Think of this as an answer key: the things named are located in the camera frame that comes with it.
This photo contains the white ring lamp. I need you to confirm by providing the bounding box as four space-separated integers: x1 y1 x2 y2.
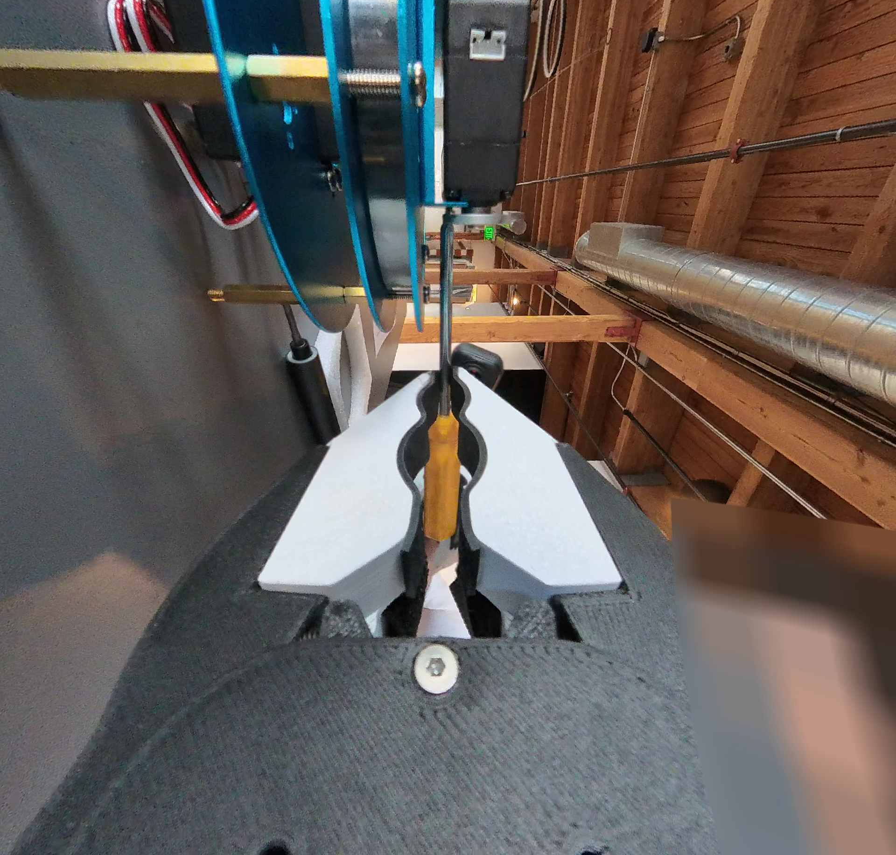
545 0 567 79
525 0 548 100

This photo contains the silver ventilation duct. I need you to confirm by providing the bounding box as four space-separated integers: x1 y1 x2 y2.
574 222 896 408

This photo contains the black ceiling pipe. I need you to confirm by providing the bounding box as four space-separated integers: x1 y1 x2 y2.
514 119 896 188

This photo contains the person's white shirt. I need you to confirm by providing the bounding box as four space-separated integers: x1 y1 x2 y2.
420 540 470 638

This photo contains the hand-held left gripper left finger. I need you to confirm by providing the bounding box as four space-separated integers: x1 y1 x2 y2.
258 371 435 635

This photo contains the red white servo cable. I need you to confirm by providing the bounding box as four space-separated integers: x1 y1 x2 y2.
107 0 261 229

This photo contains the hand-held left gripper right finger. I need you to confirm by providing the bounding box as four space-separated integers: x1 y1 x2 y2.
448 365 624 635

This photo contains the yellow handled screwdriver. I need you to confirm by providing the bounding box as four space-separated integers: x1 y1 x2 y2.
422 208 466 541

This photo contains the white foam block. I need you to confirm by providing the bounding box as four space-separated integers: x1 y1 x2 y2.
301 302 407 436

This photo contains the black screwdriver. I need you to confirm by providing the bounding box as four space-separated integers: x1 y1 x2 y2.
282 302 340 443

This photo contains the blue robot arm base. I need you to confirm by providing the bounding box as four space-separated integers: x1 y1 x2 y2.
0 0 533 334

